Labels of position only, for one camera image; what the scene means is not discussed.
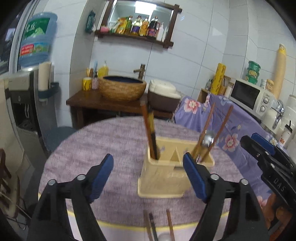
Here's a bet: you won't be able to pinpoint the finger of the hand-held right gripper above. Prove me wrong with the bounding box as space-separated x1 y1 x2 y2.
240 135 271 168
251 133 276 156

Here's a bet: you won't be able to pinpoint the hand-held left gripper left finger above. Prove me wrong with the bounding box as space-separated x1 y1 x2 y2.
26 153 114 241

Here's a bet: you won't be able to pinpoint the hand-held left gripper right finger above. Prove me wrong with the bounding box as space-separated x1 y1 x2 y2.
183 152 270 241

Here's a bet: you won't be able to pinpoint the cream plastic utensil holder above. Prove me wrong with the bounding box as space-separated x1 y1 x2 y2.
137 136 215 198

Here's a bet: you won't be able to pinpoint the shiny metal spoon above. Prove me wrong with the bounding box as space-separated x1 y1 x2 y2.
198 130 215 160

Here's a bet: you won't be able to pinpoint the dark wooden chopstick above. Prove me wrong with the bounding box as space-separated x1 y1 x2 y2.
148 111 160 160
149 213 159 241

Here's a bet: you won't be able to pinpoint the person's right hand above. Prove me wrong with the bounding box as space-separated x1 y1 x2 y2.
262 193 292 231

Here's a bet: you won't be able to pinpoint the white bottle with black cap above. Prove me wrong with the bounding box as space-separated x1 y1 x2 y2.
278 120 293 149

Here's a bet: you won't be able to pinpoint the white thermos jug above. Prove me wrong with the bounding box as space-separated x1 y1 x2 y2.
262 100 285 136

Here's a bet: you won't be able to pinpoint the purple floral cloth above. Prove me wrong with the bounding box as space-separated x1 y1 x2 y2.
172 93 296 210

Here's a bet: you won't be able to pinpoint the stack of white cups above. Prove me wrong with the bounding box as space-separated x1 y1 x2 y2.
285 94 296 131

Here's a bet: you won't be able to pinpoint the white microwave oven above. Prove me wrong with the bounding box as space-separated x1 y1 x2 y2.
228 77 277 119

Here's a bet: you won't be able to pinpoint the clear storage jar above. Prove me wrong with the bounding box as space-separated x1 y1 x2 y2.
223 77 234 98

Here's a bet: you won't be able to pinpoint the stack of green bowls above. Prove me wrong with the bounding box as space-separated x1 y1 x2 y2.
244 60 261 84

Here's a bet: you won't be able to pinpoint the tall yellow paper cup stack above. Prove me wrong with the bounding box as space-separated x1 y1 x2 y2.
272 43 287 100

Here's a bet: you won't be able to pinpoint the small wooden box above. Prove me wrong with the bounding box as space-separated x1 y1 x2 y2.
198 88 210 104

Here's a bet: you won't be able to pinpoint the yellow wrapped roll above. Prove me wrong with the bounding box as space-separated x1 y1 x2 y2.
211 63 227 96

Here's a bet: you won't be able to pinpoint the dark wooden cabinet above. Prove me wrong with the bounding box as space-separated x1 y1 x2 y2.
66 89 174 131

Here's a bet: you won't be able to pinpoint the woven pattern wash basin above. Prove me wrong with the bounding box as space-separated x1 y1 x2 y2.
99 75 147 102

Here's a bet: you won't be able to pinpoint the white rice cooker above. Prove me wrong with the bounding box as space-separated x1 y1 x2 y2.
147 79 182 113

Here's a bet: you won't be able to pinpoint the blue cup holder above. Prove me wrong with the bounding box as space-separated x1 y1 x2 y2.
38 82 60 100

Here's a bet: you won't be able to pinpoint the yellow soap bottle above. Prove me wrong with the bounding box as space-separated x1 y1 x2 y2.
98 61 109 78

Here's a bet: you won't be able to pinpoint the grey water dispenser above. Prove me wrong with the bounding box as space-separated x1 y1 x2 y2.
4 70 58 153

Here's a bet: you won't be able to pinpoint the bronze faucet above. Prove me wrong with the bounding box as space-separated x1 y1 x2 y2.
133 64 146 80

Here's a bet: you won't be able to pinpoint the white paper cup sleeve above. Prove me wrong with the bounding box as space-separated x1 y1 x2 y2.
38 61 52 91

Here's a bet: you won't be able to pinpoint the wooden framed mirror shelf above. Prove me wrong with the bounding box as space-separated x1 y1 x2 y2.
94 0 183 49

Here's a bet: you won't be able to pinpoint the white squeeze bottle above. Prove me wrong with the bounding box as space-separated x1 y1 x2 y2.
157 22 167 43

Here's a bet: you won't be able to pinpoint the blue water jug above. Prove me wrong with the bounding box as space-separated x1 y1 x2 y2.
18 12 58 68

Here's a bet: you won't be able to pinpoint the yellow seasoning packet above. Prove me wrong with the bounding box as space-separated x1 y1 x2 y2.
115 17 126 35

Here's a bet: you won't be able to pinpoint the dark soy sauce bottle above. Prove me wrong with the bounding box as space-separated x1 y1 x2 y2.
147 16 160 39

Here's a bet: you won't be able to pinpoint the yellow-green oil bottle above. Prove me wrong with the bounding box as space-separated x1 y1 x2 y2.
125 16 133 35

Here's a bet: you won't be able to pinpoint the purple label bottle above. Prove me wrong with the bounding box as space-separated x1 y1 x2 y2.
131 15 142 36

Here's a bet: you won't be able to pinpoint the green hanging packet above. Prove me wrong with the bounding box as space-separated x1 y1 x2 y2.
85 10 97 33

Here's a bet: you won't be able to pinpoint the amber sauce bottle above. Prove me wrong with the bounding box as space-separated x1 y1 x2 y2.
140 17 149 37

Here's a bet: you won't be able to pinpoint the white framed window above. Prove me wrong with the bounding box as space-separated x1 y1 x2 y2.
0 14 26 77

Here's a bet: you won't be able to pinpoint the black cables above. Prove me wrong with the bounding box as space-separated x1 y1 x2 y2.
0 190 35 232

